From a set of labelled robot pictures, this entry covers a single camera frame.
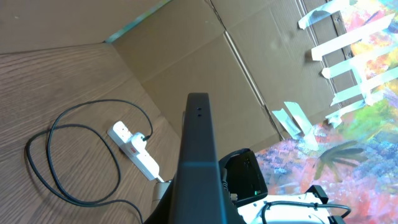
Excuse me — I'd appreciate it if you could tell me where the white charger plug adapter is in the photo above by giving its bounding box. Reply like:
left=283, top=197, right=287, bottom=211
left=124, top=133, right=147, bottom=156

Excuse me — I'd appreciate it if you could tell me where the black charging cable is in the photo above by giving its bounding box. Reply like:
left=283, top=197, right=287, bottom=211
left=25, top=99, right=154, bottom=224

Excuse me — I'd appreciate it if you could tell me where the blue screen smartphone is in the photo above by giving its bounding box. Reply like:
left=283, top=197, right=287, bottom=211
left=169, top=93, right=227, bottom=224

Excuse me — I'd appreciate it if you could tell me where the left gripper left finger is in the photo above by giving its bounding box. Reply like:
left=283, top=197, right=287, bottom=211
left=144, top=183, right=174, bottom=224

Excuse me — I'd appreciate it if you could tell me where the white power strip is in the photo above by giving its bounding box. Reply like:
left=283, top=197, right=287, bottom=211
left=107, top=121, right=164, bottom=182

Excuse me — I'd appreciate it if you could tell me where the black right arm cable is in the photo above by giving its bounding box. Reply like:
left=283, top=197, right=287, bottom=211
left=260, top=200, right=352, bottom=224

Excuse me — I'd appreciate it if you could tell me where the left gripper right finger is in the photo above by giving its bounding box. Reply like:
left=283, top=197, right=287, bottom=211
left=223, top=192, right=246, bottom=224

